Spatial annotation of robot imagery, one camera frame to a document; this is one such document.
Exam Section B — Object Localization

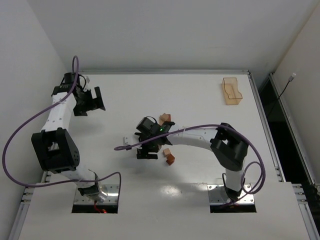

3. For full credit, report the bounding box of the transparent orange plastic tray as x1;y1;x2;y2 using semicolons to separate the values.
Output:
221;77;243;106

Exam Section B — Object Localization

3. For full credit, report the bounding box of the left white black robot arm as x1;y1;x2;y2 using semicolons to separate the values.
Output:
31;72;108;203

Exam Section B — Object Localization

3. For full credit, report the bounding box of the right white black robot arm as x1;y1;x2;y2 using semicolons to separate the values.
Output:
135;117;249;201

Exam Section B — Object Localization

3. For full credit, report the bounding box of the small dark wood cube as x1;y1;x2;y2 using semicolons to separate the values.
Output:
166;154;176;166

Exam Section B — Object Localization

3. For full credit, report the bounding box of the aluminium table frame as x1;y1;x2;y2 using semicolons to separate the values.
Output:
19;72;319;240

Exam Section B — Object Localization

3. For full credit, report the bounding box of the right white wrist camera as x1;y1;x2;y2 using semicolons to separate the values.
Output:
122;135;140;146

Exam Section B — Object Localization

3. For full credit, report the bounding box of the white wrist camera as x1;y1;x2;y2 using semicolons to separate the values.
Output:
80;75;90;92
122;135;140;146

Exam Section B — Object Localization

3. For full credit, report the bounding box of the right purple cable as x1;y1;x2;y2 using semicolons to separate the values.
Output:
113;123;265;208

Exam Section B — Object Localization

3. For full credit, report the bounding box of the purple cable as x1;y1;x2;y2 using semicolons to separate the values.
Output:
113;123;265;208
1;55;122;188

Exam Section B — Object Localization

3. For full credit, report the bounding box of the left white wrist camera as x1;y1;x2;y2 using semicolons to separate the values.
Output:
80;75;90;92

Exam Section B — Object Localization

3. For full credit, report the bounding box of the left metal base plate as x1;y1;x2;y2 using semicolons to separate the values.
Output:
73;184;119;205

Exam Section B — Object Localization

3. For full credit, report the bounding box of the metal base plate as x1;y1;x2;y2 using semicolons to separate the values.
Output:
73;184;119;205
207;184;255;206

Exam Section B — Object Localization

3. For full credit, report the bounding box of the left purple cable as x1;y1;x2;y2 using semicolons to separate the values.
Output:
1;55;122;188

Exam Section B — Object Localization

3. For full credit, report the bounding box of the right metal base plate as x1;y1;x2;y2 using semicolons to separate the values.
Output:
207;184;255;206

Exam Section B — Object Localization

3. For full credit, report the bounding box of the black wall cable with plug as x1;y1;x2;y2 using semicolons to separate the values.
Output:
265;72;297;118

